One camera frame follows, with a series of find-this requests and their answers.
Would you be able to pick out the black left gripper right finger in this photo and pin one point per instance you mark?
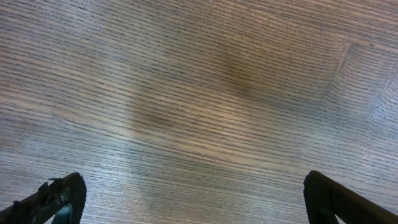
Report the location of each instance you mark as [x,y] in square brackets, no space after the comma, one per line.
[328,201]

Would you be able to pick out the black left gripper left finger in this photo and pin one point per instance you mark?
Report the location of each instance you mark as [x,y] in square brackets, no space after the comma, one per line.
[62,200]

